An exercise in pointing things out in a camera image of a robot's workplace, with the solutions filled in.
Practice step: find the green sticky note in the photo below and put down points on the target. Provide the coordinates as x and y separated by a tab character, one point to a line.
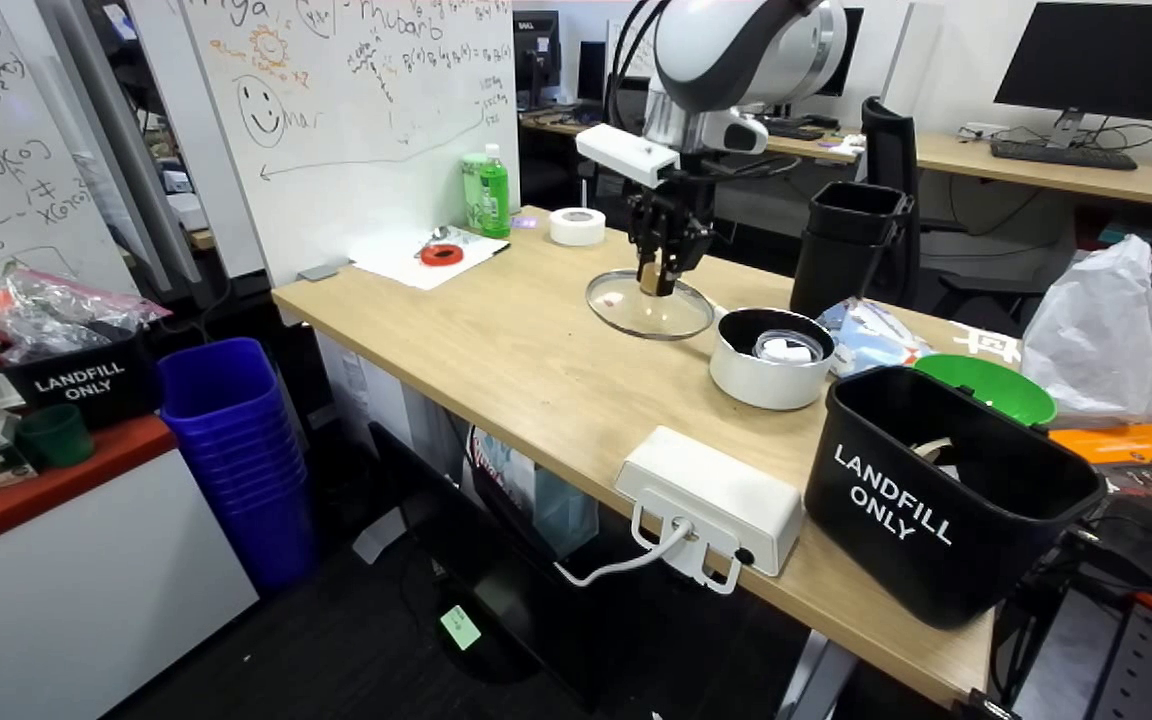
462	625

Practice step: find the glass lid with wooden knob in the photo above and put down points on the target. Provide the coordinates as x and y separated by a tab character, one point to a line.
629	315

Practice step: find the whiteboard with dense writing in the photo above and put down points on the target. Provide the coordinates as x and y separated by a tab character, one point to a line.
0	162

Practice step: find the white control box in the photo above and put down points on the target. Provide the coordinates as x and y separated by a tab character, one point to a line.
711	500

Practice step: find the green plastic bottle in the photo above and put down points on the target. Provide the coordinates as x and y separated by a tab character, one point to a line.
487	193

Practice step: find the stacked blue bins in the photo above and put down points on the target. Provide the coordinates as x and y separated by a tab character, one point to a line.
249	466

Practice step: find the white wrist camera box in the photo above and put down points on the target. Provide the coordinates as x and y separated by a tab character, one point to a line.
623	155

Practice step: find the black perforated metal panel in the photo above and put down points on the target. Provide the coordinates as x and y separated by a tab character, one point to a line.
1138	665

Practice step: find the green bowl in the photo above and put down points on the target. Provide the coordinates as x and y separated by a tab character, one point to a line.
999	387

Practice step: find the whiteboard with smiley drawing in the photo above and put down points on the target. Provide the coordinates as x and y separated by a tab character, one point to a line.
338	134

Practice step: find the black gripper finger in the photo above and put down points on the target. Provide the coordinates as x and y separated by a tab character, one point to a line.
649	254
688	240

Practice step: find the white cutting board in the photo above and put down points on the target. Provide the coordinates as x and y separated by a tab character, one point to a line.
397	262

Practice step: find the empty black plastic bin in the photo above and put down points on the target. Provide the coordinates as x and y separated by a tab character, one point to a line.
842	254

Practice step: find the grey whiteboard eraser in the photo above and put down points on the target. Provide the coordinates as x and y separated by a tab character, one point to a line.
322	270

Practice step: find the white cup inside pot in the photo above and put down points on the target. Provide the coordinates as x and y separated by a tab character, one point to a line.
790	349

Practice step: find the dark green cup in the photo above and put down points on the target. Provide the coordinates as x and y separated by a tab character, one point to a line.
53	439

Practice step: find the white plastic bag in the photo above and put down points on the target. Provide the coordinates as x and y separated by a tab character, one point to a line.
1111	334

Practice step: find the clear bag of trash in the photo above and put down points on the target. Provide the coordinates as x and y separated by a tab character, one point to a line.
58	315

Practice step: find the wide black computer monitor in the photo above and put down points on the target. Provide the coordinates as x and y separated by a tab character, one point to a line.
1097	54

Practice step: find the clear bluish plastic bag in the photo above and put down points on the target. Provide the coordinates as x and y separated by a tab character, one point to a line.
869	334

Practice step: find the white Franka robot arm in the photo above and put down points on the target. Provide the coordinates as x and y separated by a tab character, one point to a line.
751	54

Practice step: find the orange folder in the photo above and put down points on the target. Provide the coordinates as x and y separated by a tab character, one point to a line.
1138	442

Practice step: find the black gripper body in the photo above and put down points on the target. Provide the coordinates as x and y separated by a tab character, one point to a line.
682	184

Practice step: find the red tape roll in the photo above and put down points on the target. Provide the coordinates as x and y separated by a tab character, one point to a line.
440	262

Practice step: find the black keyboard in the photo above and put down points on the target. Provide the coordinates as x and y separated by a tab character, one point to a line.
797	128
1061	155

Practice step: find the white tape roll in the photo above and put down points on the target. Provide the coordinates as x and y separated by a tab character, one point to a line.
578	238

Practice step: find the black mesh office chair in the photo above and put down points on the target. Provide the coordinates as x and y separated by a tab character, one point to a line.
887	144
610	202

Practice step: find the large black landfill bin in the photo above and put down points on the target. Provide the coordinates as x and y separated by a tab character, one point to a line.
898	534

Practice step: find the small black landfill bin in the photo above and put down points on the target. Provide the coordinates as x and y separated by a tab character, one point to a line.
83	387

